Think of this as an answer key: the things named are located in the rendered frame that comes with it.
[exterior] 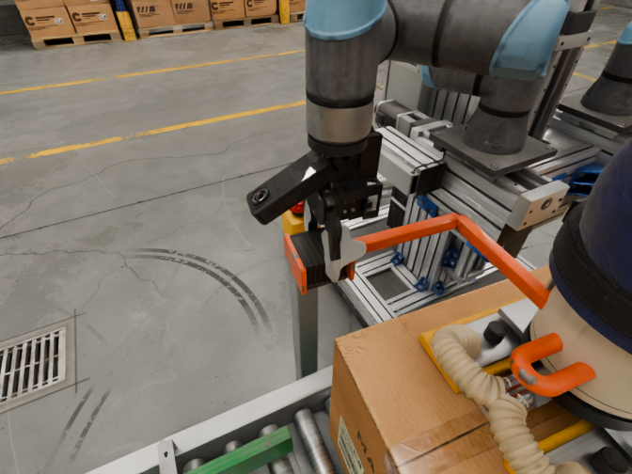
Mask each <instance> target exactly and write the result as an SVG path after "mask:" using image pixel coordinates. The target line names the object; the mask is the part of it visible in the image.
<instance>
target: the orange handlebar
mask: <svg viewBox="0 0 632 474"><path fill-rule="evenodd" d="M450 229H457V230H458V231H459V232H460V233H461V234H462V235H463V236H464V237H465V238H466V239H468V240H469V241H470V242H471V243H472V244H473V245H474V246H475V247H476V248H477V249H478V250H479V251H480V252H481V253H482V254H483V255H484V256H485V257H486V258H487V259H488V260H489V261H491V262H492V263H493V264H494V265H495V266H496V267H497V268H498V270H499V271H500V272H501V273H502V274H503V275H504V276H506V277H507V278H508V279H509V280H510V281H511V282H512V283H513V284H514V285H515V286H516V287H517V288H518V289H519V290H520V291H521V292H522V293H523V294H524V295H526V297H527V298H528V299H529V300H530V301H531V302H532V303H533V304H535V305H536V306H537V307H538V308H539V309H543V307H544V306H545V304H546V301H547V298H548V296H549V293H550V292H551V290H545V289H544V287H545V285H544V284H543V283H542V282H541V281H539V280H538V279H537V278H536V277H535V276H534V275H533V274H531V273H530V272H529V271H528V270H527V269H526V268H525V267H524V266H522V265H521V264H520V263H519V262H518V261H517V260H516V259H514V258H513V257H512V256H511V255H510V254H509V253H508V252H507V251H505V250H504V249H503V248H502V247H501V246H500V245H499V244H497V243H496V242H495V241H494V240H493V239H492V238H491V237H490V236H488V235H487V234H486V233H485V232H484V231H483V230H482V229H480V228H479V227H478V226H477V225H476V224H475V223H474V222H473V221H471V220H470V219H469V218H468V217H467V216H466V215H460V216H459V215H458V214H457V213H449V214H445V215H441V216H438V217H434V218H430V219H427V220H423V221H419V222H416V223H412V224H408V225H405V226H401V227H397V228H394V229H387V230H383V231H380V232H376V233H373V234H369V235H365V236H361V237H357V238H354V239H353V240H357V241H360V242H363V243H365V245H366V248H367V249H366V253H368V252H371V251H374V250H378V249H381V248H385V247H389V246H392V245H398V244H401V243H405V242H409V241H412V240H416V239H418V238H422V237H426V236H429V235H433V234H437V233H439V232H443V231H447V230H450ZM562 348H563V344H562V341H561V338H560V336H559V335H558V334H556V333H553V332H552V333H550V334H547V335H545V336H542V337H540V338H539V339H536V340H532V341H530V342H527V343H525V344H522V345H520V346H518V347H517V348H516V349H514V350H513V351H512V353H511V356H510V360H509V362H510V367H511V371H512V372H513V375H514V376H515V378H516V379H517V380H518V381H519V383H521V384H522V385H523V386H524V387H525V388H526V389H528V390H529V391H531V392H533V393H535V394H537V395H540V396H545V397H555V396H559V395H561V394H562V393H564V392H566V391H569V390H571V389H573V388H575V387H578V386H580V385H582V384H585V383H587V382H589V381H591V380H592V379H594V378H595V377H596V374H595V371H594V370H593V368H592V367H590V366H589V365H588V364H585V363H583V362H577V363H575V364H572V365H570V366H568V367H566V368H563V369H561V370H559V371H555V372H553V373H551V374H549V375H541V374H539V373H538V372H537V371H535V370H534V368H532V366H531V363H533V362H535V361H538V360H540V359H542V358H545V357H547V356H551V355H553V354H555V353H557V352H559V351H561V350H562Z"/></svg>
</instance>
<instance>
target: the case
mask: <svg viewBox="0 0 632 474"><path fill-rule="evenodd" d="M529 272H530V273H531V274H533V275H534V276H535V277H536V278H537V279H538V280H539V281H541V282H542V283H543V284H544V285H545V284H546V283H547V281H548V280H549V279H550V278H551V273H550V270H549V264H548V265H547V266H544V267H541V268H538V269H535V270H532V271H529ZM524 296H526V295H524V294H523V293H522V292H521V291H520V290H519V289H518V288H517V287H516V286H515V285H514V284H513V283H512V282H511V281H510V280H509V279H505V280H502V281H500V282H497V283H494V284H492V285H489V286H486V287H483V288H480V289H478V290H475V291H472V292H467V293H464V294H462V295H459V296H456V297H453V298H451V299H448V300H445V301H442V302H439V303H436V304H434V305H431V306H429V307H426V308H421V309H418V310H415V311H412V312H409V313H407V314H404V315H402V316H399V317H396V318H393V319H390V320H387V321H384V322H381V323H379V324H375V325H372V326H369V327H366V328H363V329H360V330H357V331H355V332H353V333H350V334H347V335H344V336H341V337H338V338H335V344H334V359H333V374H332V389H331V405H330V420H329V433H330V435H331V438H332V441H333V443H334V446H335V448H336V451H337V454H338V456H339V458H340V462H341V465H342V467H343V470H344V472H345V474H510V473H509V472H508V470H507V469H506V467H505V466H504V465H503V462H504V460H505V459H504V458H503V456H504V453H503V451H501V450H499V449H498V446H499V444H498V442H496V441H495V440H494V436H495V435H494V434H493V433H492V432H490V425H491V424H490V422H489V421H488V419H487V417H486V416H485V415H484V413H483V412H482V410H481V409H480V408H479V406H478V405H477V404H476V403H475V401H474V400H473V399H469V398H467V397H466V394H465V393H464V392H462V393H460V394H456V393H454V391H453V390H452V388H451V387H450V385H449V383H448V382H447V381H446V379H445V378H444V376H443V375H442V373H441V372H440V370H439V369H438V367H437V366H436V365H435V363H434V362H433V360H432V359H431V357H430V356H429V355H428V353H427V352H426V350H425V349H424V347H423V346H422V344H421V343H420V341H419V336H420V334H422V333H424V332H427V331H430V330H432V329H435V328H438V327H440V326H442V325H445V324H450V323H453V322H455V321H458V320H461V319H464V318H466V317H468V316H471V315H474V314H477V313H479V312H482V311H485V310H488V309H490V308H494V307H497V306H500V305H503V304H505V303H508V302H511V301H513V300H515V299H518V298H521V297H524ZM527 412H528V413H527V417H526V423H527V425H526V427H528V428H529V433H530V434H531V435H533V436H534V437H533V440H534V441H536V442H538V441H540V440H542V439H544V438H546V437H548V436H550V435H553V434H554V433H556V432H558V431H560V430H562V429H564V428H566V427H568V426H570V425H571V424H573V423H575V422H577V421H579V420H581V418H579V417H577V416H576V415H574V414H572V413H570V412H569V411H567V410H566V409H565V408H563V407H562V406H560V405H559V404H558V403H556V402H555V401H554V400H551V401H549V402H548V403H545V404H543V405H541V406H539V407H535V408H533V409H530V410H529V411H527Z"/></svg>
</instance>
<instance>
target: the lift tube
mask: <svg viewBox="0 0 632 474"><path fill-rule="evenodd" d="M579 230H580V235H581V238H582V241H583V244H584V246H585V249H586V252H587V254H588V256H589V257H590V258H591V259H592V261H593V262H594V263H595V265H596V266H597V267H598V268H600V269H601V270H602V271H603V272H604V273H605V274H606V275H607V276H609V277H610V278H611V279H612V280H613V281H614V282H616V283H617V284H618V285H619V286H620V287H621V288H623V289H624V290H625V291H626V292H628V293H629V294H631V295H632V136H631V137H630V138H629V139H628V140H627V141H626V142H625V143H624V144H623V145H622V146H621V147H620V148H619V149H618V151H617V152H616V153H615V154H614V155H613V156H612V157H611V159H610V160H609V161H608V163H607V164H606V165H605V167H604V168H603V170H602V171H601V173H600V174H599V176H598V178H597V180H596V182H595V183H594V185H593V188H592V191H591V192H590V195H589V197H588V199H587V201H586V204H585V207H584V210H583V212H582V216H581V218H580V221H579ZM549 270H550V273H551V276H552V278H553V280H554V282H555V284H556V286H557V288H558V290H559V292H560V293H561V295H562V296H563V298H564V299H565V301H566V302H567V303H568V304H569V305H570V306H571V308H572V309H573V310H574V311H575V312H576V313H577V314H578V315H579V316H580V317H581V318H582V319H583V320H584V321H585V322H586V323H588V324H589V325H590V326H591V327H592V328H593V329H595V330H596V331H597V332H599V333H600V334H601V335H603V336H604V337H605V338H607V339H608V340H610V341H611V342H612V343H614V344H616V345H617V346H619V347H620V348H622V349H624V350H625V351H627V352H628V353H629V354H631V355H632V340H630V339H629V338H627V337H626V336H624V335H623V334H621V333H620V332H618V331H617V330H615V329H614V328H612V327H611V326H609V325H608V324H607V323H605V322H604V321H603V320H601V319H600V318H599V317H598V316H596V315H595V314H594V313H593V312H592V311H591V310H590V309H589V308H587V307H586V306H585V305H584V304H583V303H582V302H581V301H580V300H579V299H578V298H577V296H576V295H575V294H574V293H573V292H572V290H571V289H570V288H569V287H568V286H567V284H566V283H565V281H564V279H563V278H562V276H561V274H560V272H559V270H558V268H557V266H556V263H555V261H554V256H553V247H552V248H551V251H550V254H549Z"/></svg>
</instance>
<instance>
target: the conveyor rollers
mask: <svg viewBox="0 0 632 474"><path fill-rule="evenodd" d="M324 405H325V407H326V409H327V411H328V413H329V415H330V405H331V397H330V398H328V399H327V400H326V401H325V403H324ZM292 420H293V423H294V425H295V428H296V430H297V433H298V434H299V437H300V439H301V442H302V444H303V447H304V450H305V452H306V455H307V457H308V460H309V463H310V465H311V468H312V470H313V473H314V474H339V473H338V471H337V470H336V467H335V465H334V463H333V461H332V458H331V456H330V454H329V451H328V449H327V447H326V445H325V443H324V440H323V437H322V435H321V433H320V431H319V428H318V426H317V424H316V421H315V419H314V417H313V416H312V413H311V411H310V409H303V410H301V411H299V412H297V413H296V414H295V415H294V416H293V418H292ZM277 429H278V427H277V425H275V424H272V425H269V426H266V427H264V428H263V429H262V430H260V432H259V438H260V437H263V436H265V435H268V434H270V433H271V432H273V431H275V430H277ZM242 446H243V443H242V442H240V441H236V442H232V443H230V444H228V445H227V446H226V447H225V448H224V449H222V455H225V454H227V453H229V452H231V451H233V450H236V449H238V448H240V447H242ZM204 464H205V461H204V460H203V459H197V460H195V461H192V462H190V463H188V464H187V465H186V466H185V467H184V468H183V469H182V473H183V474H184V473H187V472H189V471H191V470H193V469H195V468H197V467H199V466H202V465H204ZM267 465H268V467H269V471H270V474H294V472H293V469H292V464H291V462H290V459H289V456H288V453H287V454H285V455H283V456H281V457H279V458H277V459H275V460H274V461H272V462H270V463H268V464H267Z"/></svg>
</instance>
